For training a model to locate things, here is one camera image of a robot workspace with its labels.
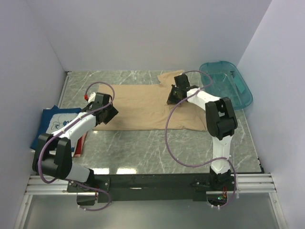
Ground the teal plastic bin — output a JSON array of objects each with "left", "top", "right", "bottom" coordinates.
[{"left": 199, "top": 61, "right": 253, "bottom": 110}]

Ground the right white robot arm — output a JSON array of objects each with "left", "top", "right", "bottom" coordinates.
[{"left": 167, "top": 73, "right": 238, "bottom": 189}]

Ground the red folded t shirt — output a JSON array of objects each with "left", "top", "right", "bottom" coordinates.
[{"left": 73, "top": 133, "right": 87, "bottom": 157}]

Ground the blue folded printed t shirt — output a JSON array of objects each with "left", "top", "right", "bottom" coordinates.
[{"left": 30, "top": 105, "right": 81, "bottom": 150}]

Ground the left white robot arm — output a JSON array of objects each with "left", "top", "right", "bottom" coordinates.
[{"left": 32, "top": 93, "right": 118, "bottom": 187}]

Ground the beige t shirt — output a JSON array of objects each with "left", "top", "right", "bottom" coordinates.
[{"left": 95, "top": 70, "right": 207, "bottom": 131}]

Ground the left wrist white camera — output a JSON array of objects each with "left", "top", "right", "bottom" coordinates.
[{"left": 84, "top": 92, "right": 96, "bottom": 103}]

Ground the black base beam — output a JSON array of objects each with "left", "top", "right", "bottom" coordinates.
[{"left": 66, "top": 173, "right": 236, "bottom": 206}]

